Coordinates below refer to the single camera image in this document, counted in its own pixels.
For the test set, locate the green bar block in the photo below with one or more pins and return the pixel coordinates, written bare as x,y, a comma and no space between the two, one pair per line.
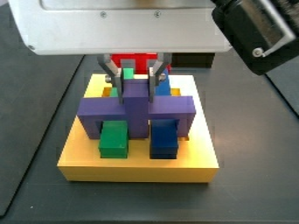
114,139

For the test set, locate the yellow slotted board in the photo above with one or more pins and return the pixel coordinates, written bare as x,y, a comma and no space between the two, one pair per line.
194,166

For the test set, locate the purple E-shaped block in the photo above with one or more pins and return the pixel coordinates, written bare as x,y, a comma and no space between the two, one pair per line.
136,110

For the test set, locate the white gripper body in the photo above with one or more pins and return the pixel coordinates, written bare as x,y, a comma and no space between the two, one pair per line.
63,27

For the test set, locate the blue bar block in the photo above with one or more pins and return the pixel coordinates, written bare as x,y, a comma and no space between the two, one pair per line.
163,146

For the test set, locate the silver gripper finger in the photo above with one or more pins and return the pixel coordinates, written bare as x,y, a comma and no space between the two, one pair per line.
115,75
157,72

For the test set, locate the red E-shaped block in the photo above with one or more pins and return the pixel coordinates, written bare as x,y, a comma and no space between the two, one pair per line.
132,60

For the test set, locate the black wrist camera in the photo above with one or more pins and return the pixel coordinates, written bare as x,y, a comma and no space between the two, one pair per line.
262,30

